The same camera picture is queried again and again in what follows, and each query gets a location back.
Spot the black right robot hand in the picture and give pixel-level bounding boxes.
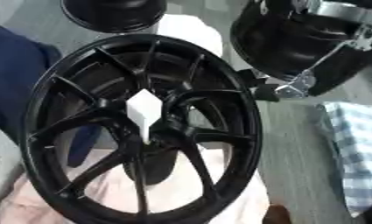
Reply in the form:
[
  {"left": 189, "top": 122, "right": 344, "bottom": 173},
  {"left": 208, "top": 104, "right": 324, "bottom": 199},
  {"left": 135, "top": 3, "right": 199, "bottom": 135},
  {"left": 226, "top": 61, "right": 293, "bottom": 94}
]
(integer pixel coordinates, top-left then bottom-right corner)
[{"left": 228, "top": 0, "right": 372, "bottom": 102}]

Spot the black round wheel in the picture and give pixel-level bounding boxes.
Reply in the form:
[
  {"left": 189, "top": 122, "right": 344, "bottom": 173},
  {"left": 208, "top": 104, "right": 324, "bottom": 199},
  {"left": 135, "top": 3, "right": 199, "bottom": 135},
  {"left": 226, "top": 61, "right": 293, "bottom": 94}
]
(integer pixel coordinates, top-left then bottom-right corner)
[{"left": 58, "top": 0, "right": 169, "bottom": 34}]

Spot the black spoked wheel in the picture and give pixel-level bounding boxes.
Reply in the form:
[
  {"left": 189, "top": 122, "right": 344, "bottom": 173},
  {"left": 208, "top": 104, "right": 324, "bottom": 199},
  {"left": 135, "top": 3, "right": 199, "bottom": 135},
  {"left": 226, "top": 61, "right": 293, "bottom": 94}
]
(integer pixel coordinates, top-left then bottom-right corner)
[{"left": 18, "top": 32, "right": 265, "bottom": 224}]

